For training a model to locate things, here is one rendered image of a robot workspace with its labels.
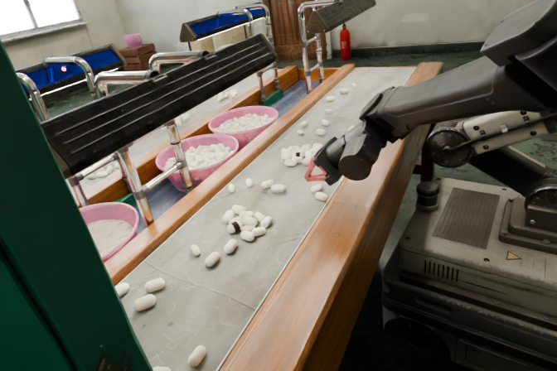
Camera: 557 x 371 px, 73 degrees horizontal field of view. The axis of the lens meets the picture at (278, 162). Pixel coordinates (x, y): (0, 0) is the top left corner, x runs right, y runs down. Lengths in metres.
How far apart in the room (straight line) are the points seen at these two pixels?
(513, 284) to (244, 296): 0.75
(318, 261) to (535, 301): 0.68
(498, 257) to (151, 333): 0.90
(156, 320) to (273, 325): 0.22
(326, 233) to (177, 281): 0.31
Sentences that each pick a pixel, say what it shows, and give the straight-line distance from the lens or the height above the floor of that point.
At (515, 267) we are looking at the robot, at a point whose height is 0.47.
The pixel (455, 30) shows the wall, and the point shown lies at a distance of 5.42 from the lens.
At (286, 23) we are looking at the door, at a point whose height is 0.53.
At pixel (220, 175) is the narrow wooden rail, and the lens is 1.06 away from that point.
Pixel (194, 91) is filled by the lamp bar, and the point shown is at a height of 1.07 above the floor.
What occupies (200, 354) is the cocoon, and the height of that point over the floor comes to 0.76.
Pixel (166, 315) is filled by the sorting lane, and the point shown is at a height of 0.74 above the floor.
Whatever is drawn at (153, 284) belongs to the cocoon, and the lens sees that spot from 0.78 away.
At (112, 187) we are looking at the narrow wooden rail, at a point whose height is 0.75.
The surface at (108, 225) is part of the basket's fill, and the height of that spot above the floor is 0.73.
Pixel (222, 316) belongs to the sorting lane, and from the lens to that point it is 0.70.
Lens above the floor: 1.25
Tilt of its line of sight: 27 degrees down
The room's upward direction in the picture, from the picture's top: 9 degrees counter-clockwise
